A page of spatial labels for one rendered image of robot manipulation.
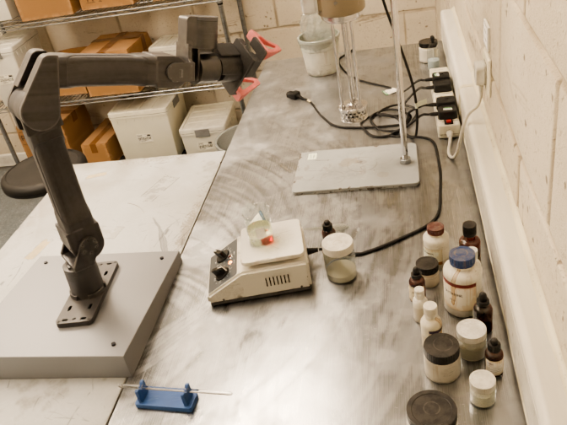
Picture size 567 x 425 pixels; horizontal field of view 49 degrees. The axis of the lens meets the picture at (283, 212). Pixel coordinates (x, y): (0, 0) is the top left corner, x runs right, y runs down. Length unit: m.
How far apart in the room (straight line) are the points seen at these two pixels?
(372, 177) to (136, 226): 0.57
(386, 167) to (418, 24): 2.07
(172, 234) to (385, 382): 0.66
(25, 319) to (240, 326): 0.41
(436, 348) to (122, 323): 0.55
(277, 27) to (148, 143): 0.96
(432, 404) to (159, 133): 2.83
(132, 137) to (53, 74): 2.51
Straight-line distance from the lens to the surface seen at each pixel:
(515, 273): 1.05
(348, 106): 1.48
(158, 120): 3.49
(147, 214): 1.57
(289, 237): 1.20
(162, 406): 1.07
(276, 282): 1.18
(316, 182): 1.51
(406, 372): 1.04
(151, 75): 1.18
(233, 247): 1.26
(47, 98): 1.11
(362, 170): 1.53
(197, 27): 1.23
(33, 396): 1.21
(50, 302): 1.32
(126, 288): 1.28
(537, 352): 0.93
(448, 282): 1.08
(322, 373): 1.05
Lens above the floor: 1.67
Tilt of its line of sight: 32 degrees down
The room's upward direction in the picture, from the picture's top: 12 degrees counter-clockwise
